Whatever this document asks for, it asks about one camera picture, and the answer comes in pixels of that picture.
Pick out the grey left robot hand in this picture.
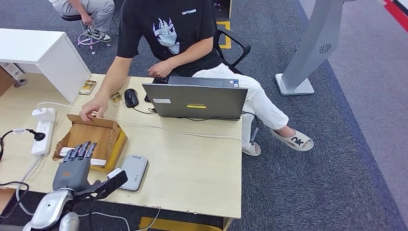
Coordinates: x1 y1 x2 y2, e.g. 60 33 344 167
52 141 102 192

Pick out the person's left hand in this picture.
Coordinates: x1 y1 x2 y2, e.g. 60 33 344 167
147 60 175 79

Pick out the person's hand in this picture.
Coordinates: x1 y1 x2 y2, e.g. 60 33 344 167
80 13 94 28

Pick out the person's right hand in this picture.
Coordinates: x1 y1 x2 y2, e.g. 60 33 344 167
79 97 109 123

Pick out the person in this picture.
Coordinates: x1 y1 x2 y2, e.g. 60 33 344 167
48 0 115 43
79 0 315 157

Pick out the yellow printed card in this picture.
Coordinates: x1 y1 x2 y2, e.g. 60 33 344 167
78 80 98 96

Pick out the grey card reader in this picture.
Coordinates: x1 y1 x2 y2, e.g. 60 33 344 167
119 154 149 192

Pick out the black and white sneaker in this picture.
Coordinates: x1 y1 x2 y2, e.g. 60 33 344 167
85 26 113 43

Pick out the open cardboard box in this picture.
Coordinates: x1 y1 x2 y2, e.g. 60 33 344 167
51 114 128 173

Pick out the black computer mouse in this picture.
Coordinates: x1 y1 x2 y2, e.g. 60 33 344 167
124 89 140 108

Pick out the white power strip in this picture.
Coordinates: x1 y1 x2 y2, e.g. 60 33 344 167
31 121 54 157

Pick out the grey laptop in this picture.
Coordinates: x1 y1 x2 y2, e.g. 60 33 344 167
142 76 249 121

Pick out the white charger adapter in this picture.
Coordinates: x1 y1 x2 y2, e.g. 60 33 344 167
31 107 57 123

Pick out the white desk shelf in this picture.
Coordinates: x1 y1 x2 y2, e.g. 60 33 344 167
0 28 92 104

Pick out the black office chair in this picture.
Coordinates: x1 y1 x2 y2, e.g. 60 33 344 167
212 0 252 76

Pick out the black cabinet with pale edge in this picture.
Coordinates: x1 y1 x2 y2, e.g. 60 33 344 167
213 0 233 19

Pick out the white labelled box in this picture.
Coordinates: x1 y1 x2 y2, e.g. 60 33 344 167
0 62 25 82

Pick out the brown cardboard carton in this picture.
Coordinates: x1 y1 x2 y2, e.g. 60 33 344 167
0 68 15 97

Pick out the beige slipper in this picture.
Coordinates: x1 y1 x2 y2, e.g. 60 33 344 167
241 141 262 157
270 128 315 152

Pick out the grey kiosk stand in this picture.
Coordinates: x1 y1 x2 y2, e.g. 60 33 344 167
274 0 346 97

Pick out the chrome ring base stool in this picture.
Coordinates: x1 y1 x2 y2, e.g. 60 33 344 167
60 13 112 55

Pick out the grey power strip cable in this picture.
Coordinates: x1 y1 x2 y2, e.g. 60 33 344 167
15 155 44 217

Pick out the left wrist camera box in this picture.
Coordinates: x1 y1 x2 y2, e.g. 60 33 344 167
73 168 129 202

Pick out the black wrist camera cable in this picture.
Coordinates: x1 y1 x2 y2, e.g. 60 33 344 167
87 196 98 231

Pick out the black mouse cable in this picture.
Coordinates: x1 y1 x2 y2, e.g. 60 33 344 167
132 106 157 115

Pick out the black looped cable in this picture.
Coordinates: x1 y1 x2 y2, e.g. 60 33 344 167
0 181 30 220

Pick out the black plug with cable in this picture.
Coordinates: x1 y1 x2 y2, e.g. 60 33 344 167
0 128 46 162

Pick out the thin white cable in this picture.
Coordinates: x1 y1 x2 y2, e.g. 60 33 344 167
137 208 161 231
78 212 131 231

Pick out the white charging cable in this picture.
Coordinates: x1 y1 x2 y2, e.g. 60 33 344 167
36 102 253 145

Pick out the yellow wooden table frame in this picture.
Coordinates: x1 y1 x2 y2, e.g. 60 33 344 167
139 217 224 231

